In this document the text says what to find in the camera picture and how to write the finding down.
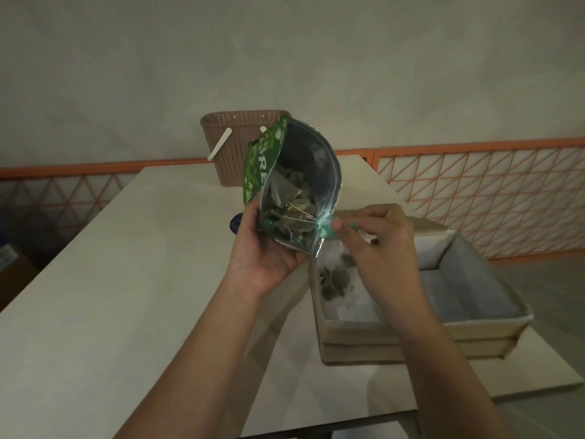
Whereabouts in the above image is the person's right hand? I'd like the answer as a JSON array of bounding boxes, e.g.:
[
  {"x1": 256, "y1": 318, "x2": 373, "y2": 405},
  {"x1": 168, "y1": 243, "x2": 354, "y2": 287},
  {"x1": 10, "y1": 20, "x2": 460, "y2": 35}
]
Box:
[{"x1": 331, "y1": 203, "x2": 442, "y2": 337}]

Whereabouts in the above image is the person's left hand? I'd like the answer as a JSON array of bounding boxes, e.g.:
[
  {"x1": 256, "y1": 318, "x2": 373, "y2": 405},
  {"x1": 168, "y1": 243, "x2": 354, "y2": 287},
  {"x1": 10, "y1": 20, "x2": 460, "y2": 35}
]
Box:
[{"x1": 226, "y1": 196, "x2": 310, "y2": 300}]

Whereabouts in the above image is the beige fabric storage box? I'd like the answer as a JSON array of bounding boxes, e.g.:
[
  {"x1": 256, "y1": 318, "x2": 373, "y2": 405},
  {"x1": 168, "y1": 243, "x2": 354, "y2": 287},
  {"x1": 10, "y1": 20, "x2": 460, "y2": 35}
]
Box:
[{"x1": 308, "y1": 210, "x2": 534, "y2": 365}]

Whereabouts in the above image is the pile of green tea bags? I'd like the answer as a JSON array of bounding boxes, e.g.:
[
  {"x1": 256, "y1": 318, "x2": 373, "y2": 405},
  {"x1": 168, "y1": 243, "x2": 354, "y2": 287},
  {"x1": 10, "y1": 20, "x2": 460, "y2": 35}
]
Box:
[{"x1": 263, "y1": 166, "x2": 321, "y2": 243}]

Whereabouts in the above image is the green tea pouch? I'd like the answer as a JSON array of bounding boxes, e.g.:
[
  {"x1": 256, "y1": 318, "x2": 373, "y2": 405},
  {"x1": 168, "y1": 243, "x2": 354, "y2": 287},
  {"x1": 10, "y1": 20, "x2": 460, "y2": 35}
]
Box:
[{"x1": 242, "y1": 115, "x2": 342, "y2": 259}]

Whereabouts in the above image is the person's left forearm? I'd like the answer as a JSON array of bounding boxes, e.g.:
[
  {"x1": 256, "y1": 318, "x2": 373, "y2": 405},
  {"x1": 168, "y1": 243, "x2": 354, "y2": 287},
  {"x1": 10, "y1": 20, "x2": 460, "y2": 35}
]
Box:
[{"x1": 114, "y1": 276, "x2": 271, "y2": 439}]

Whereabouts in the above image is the brown perforated plastic basket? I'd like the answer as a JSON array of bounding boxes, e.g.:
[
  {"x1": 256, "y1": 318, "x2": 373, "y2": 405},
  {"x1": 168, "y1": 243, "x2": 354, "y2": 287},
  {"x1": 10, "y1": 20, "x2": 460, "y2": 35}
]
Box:
[{"x1": 199, "y1": 109, "x2": 292, "y2": 188}]

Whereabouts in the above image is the orange metal mesh fence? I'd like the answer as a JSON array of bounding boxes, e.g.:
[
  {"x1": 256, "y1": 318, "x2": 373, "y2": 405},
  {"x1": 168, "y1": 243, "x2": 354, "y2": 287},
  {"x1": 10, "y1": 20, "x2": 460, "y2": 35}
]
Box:
[{"x1": 0, "y1": 137, "x2": 585, "y2": 266}]

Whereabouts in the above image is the blue printed cardboard carton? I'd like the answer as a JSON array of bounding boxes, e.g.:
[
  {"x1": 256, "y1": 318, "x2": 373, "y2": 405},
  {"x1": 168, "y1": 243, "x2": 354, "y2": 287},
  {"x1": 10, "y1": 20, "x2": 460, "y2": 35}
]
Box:
[{"x1": 0, "y1": 232, "x2": 37, "y2": 312}]

